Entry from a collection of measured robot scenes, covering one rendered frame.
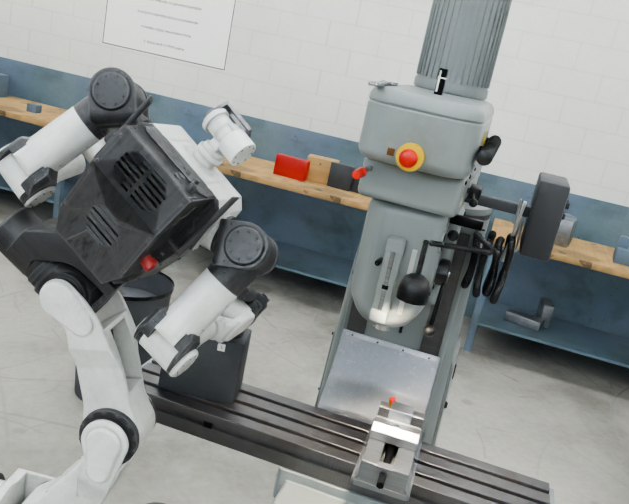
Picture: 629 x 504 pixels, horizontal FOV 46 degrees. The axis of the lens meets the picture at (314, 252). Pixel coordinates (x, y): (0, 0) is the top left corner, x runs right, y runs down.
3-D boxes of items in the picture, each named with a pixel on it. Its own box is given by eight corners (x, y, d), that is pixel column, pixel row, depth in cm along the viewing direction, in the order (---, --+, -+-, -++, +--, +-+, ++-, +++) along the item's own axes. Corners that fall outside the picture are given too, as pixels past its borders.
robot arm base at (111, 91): (95, 138, 151) (147, 118, 151) (71, 80, 150) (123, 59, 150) (114, 147, 166) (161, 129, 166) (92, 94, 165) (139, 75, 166)
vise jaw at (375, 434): (415, 452, 188) (419, 438, 187) (368, 437, 191) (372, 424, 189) (418, 441, 194) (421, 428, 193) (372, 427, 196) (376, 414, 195)
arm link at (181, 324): (162, 380, 150) (238, 301, 151) (120, 335, 152) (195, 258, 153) (178, 378, 162) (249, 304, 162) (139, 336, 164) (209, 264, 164)
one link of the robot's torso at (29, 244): (-24, 247, 162) (24, 193, 157) (8, 233, 175) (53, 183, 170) (67, 336, 165) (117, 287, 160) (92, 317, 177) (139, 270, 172)
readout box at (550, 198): (552, 264, 196) (575, 188, 190) (518, 255, 198) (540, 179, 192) (551, 248, 215) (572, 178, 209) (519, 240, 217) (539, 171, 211)
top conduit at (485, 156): (490, 167, 157) (494, 151, 156) (471, 163, 158) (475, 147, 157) (499, 149, 199) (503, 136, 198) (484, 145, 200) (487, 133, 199)
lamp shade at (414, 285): (400, 303, 164) (406, 277, 162) (392, 291, 170) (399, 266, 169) (431, 307, 165) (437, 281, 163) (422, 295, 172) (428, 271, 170)
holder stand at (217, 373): (232, 405, 207) (244, 340, 201) (157, 387, 208) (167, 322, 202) (241, 386, 218) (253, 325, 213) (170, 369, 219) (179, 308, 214)
